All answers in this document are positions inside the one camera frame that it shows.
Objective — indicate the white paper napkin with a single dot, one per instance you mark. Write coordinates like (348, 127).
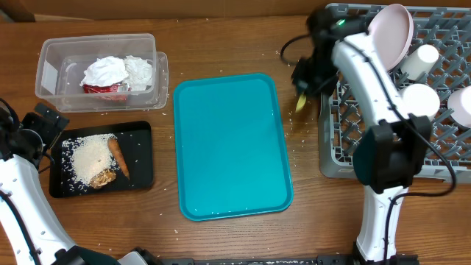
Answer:
(139, 73)

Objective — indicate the clear plastic bin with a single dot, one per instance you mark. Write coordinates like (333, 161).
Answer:
(63, 61)

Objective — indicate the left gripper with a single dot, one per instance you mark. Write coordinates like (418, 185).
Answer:
(49, 132)

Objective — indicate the brown food scrap chunk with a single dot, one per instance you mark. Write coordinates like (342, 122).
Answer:
(102, 179)

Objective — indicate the yellow plastic spoon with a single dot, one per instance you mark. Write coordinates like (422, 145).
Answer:
(300, 102)

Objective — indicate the large white plate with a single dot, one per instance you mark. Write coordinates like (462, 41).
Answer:
(392, 30)

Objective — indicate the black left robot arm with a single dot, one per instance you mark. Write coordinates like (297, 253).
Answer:
(34, 231)

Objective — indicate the black plastic tray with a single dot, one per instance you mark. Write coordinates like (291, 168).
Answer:
(135, 141)

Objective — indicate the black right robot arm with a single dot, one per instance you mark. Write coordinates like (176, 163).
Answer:
(393, 147)

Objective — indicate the red foil snack wrapper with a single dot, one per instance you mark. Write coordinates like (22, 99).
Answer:
(115, 88)

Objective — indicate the orange carrot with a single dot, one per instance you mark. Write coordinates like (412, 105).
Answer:
(116, 152)

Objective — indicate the teal plastic serving tray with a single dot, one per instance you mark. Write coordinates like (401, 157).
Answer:
(231, 151)

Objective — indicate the pile of rice grains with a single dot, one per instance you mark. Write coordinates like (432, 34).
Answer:
(85, 157)

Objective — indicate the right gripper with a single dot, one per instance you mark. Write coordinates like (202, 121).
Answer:
(302, 79)

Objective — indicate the medium white plate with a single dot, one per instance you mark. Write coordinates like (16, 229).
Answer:
(460, 103)

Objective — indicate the pale green saucer plate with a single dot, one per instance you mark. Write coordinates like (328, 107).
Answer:
(421, 99)

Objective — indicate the small white cup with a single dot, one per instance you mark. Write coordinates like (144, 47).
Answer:
(420, 62)

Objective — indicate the grey dishwasher rack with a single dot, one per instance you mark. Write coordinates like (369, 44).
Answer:
(341, 124)

